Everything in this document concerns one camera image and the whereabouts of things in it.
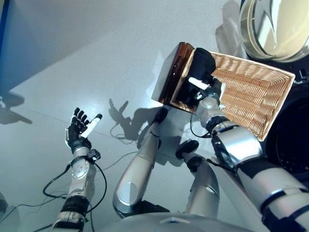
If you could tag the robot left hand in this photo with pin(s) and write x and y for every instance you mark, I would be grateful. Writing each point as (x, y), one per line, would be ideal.
(77, 135)

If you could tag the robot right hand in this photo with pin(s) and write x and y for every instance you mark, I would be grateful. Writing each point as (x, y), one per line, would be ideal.
(214, 88)

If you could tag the black garment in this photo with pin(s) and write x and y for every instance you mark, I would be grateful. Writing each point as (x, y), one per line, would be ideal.
(202, 62)

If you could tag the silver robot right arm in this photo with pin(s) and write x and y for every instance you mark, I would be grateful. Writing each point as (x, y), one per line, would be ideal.
(241, 147)

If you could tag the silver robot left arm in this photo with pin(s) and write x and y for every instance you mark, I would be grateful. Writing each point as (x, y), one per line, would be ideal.
(79, 174)

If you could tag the grey washing machine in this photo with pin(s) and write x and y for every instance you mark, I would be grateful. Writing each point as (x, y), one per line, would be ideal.
(289, 140)

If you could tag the rectangular wicker basket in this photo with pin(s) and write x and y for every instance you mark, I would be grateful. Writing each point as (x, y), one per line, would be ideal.
(253, 96)

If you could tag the brown glossy stool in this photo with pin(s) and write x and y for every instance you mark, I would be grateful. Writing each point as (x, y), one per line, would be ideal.
(169, 77)

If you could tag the round glass washer door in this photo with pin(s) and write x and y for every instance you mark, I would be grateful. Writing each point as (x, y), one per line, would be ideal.
(272, 29)

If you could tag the silver robot right leg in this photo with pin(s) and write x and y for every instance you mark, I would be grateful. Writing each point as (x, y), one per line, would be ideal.
(205, 188)

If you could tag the grey cabinet with dark edge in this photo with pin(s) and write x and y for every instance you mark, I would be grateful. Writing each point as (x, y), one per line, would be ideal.
(4, 24)

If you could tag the grey robot torso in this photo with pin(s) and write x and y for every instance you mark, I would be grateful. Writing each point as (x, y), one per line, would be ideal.
(181, 223)

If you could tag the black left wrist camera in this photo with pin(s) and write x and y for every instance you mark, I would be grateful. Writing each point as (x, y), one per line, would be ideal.
(94, 155)

